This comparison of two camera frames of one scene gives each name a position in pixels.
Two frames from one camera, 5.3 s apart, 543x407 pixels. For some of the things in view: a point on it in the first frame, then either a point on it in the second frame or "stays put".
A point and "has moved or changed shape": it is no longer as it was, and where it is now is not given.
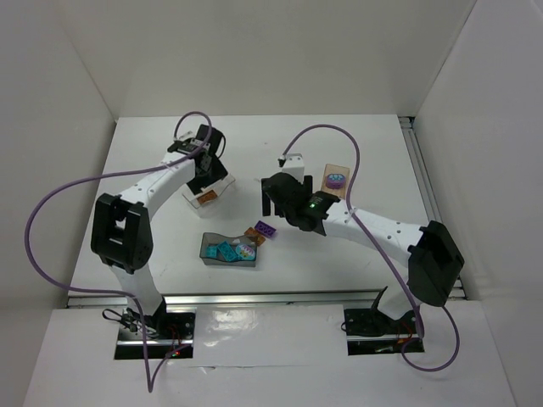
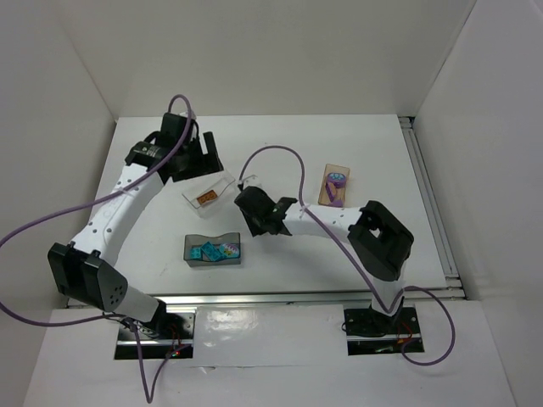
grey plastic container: x=212 y=239 has moved or changed shape
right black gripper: x=272 y=194 → x=248 y=202
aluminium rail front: x=275 y=299 stays put
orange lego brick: x=207 y=197 stays put
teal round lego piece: x=246 y=252 → x=230 y=250
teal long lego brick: x=226 y=251 → x=211 y=252
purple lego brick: x=265 y=228 has moved or changed shape
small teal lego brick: x=211 y=252 → x=195 y=253
